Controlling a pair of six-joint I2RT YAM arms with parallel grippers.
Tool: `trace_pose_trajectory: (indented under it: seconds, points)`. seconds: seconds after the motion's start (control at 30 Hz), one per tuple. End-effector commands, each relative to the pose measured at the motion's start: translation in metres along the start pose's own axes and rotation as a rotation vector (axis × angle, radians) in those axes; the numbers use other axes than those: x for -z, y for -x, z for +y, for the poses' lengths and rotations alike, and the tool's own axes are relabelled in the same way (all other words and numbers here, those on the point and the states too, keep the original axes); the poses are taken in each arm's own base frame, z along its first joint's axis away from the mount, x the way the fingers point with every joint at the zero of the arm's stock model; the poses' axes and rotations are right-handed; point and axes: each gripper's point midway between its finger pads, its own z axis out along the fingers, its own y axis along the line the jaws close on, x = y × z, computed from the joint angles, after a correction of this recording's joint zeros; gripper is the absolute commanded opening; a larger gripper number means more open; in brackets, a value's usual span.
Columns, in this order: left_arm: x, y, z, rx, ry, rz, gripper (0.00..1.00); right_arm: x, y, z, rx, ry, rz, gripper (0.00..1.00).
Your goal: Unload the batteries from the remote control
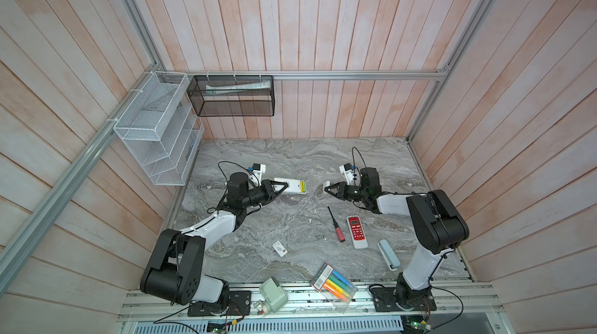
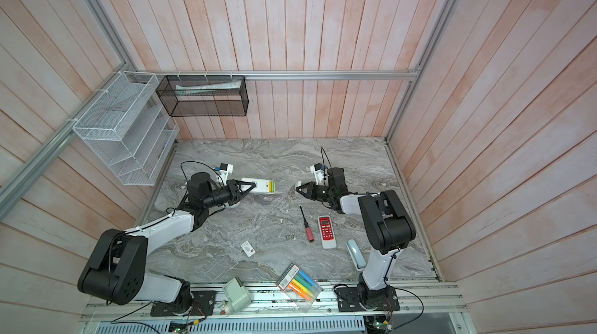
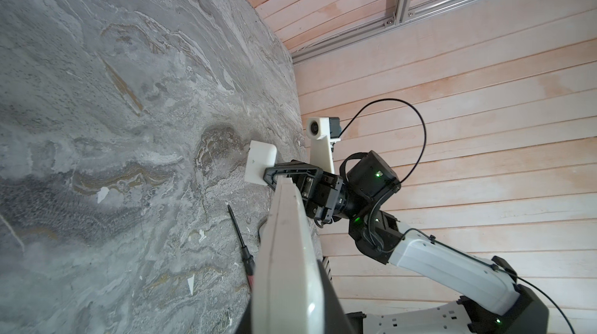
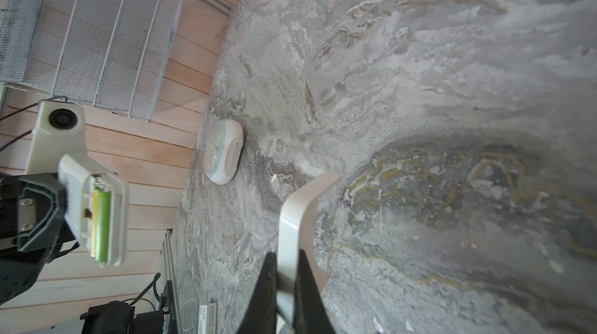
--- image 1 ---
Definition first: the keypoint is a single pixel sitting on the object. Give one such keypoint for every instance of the pale green square device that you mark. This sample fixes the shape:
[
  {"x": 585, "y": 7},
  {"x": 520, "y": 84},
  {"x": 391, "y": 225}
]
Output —
[{"x": 274, "y": 297}]

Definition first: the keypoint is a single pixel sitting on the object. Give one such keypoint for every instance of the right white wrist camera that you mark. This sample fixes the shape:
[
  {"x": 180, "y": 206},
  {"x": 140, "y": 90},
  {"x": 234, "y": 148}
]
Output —
[{"x": 351, "y": 173}]

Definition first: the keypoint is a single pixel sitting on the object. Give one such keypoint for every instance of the red handled screwdriver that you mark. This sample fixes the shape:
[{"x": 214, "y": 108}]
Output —
[{"x": 337, "y": 229}]

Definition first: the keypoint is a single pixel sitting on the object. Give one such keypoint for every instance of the white wire mesh shelf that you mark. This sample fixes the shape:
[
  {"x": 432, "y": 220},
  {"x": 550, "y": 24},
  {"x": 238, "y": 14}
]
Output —
[{"x": 160, "y": 128}]

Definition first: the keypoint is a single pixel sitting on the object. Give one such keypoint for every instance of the black wire mesh basket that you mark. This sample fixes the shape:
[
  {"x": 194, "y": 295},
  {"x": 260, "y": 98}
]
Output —
[{"x": 232, "y": 95}]

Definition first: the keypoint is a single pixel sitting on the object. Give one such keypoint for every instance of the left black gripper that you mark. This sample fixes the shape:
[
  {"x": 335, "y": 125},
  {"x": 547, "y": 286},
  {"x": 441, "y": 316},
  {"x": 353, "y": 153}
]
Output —
[{"x": 268, "y": 188}]

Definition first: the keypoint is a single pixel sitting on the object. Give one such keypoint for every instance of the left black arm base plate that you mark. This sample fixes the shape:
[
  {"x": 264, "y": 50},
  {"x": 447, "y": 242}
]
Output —
[{"x": 236, "y": 302}]

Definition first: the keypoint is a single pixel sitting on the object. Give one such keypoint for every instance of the white remote with yellow sticker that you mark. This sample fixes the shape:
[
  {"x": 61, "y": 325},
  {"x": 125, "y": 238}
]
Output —
[{"x": 295, "y": 186}]

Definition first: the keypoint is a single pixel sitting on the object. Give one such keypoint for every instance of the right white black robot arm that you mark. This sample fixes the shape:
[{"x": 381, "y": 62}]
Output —
[{"x": 438, "y": 225}]

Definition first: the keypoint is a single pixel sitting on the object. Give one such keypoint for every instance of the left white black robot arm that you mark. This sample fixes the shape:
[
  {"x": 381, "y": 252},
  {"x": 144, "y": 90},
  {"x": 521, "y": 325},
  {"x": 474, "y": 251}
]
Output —
[{"x": 174, "y": 271}]

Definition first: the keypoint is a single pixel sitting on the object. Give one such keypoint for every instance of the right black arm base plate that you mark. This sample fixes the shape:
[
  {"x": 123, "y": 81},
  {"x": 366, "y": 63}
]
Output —
[{"x": 396, "y": 299}]

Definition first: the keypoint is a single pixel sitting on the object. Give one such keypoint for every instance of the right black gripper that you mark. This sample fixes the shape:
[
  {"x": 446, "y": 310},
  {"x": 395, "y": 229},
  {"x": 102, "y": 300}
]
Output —
[{"x": 341, "y": 190}]

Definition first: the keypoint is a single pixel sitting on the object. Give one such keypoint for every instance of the clear box of markers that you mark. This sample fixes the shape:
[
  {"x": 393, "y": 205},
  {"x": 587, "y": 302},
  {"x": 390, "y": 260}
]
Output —
[{"x": 334, "y": 287}]

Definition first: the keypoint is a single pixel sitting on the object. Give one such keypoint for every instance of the small white card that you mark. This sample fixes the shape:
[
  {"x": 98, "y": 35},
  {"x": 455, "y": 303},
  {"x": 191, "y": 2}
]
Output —
[{"x": 280, "y": 249}]

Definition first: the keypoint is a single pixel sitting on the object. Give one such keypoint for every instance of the white remote battery cover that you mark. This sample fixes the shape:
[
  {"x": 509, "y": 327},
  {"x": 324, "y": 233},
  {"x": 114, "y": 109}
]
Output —
[{"x": 326, "y": 186}]

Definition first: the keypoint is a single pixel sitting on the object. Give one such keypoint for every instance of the red white remote control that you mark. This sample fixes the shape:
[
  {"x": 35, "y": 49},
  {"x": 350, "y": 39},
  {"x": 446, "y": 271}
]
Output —
[{"x": 357, "y": 233}]

